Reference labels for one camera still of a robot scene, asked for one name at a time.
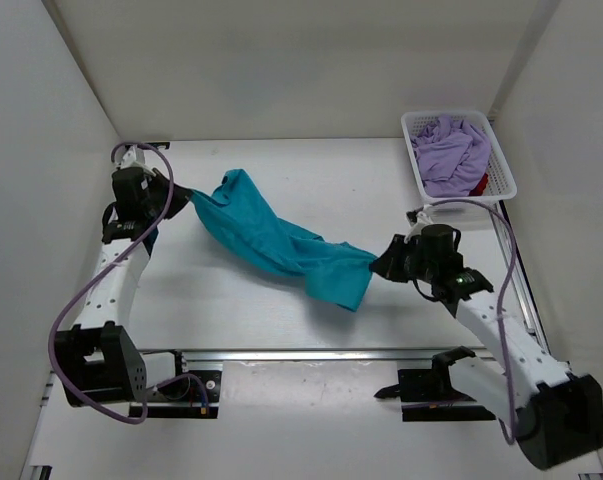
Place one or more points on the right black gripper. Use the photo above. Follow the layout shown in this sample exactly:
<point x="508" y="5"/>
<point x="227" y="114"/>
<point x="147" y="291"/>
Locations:
<point x="388" y="265"/>

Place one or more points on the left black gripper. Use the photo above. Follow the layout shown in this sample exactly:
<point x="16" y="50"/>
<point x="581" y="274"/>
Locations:
<point x="179" y="198"/>

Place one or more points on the teal t-shirt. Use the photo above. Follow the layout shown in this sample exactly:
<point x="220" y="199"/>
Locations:
<point x="239" y="218"/>

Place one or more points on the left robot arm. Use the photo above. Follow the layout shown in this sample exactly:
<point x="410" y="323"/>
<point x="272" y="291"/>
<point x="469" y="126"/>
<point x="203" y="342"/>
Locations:
<point x="97" y="353"/>

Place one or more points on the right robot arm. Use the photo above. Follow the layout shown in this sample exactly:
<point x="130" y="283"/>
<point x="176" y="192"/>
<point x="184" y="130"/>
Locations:
<point x="554" y="415"/>

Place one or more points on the black label sticker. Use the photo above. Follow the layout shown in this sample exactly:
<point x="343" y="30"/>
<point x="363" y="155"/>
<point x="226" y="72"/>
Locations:
<point x="160" y="145"/>

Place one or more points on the red garment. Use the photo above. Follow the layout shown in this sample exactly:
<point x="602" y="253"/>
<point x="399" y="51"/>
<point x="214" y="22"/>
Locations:
<point x="479" y="189"/>

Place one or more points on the lavender t-shirt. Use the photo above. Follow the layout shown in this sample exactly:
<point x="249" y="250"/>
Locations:
<point x="451" y="156"/>

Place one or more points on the white plastic basket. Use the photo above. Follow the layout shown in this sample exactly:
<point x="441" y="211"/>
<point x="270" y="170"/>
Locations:
<point x="501" y="185"/>

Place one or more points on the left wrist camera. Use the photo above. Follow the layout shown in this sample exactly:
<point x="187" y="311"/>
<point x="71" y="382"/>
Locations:
<point x="134" y="157"/>

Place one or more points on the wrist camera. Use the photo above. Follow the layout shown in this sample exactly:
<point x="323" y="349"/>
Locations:
<point x="134" y="157"/>
<point x="418" y="219"/>

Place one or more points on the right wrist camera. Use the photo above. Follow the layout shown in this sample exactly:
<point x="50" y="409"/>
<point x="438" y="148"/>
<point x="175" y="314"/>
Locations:
<point x="418" y="219"/>

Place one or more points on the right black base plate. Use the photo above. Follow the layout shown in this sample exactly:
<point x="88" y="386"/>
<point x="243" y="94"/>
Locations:
<point x="423" y="400"/>

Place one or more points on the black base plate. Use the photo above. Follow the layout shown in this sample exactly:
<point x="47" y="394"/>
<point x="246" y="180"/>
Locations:
<point x="423" y="400"/>
<point x="184" y="399"/>

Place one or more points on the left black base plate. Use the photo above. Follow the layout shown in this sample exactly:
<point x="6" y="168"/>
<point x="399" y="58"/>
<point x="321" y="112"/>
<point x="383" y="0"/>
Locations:
<point x="184" y="399"/>

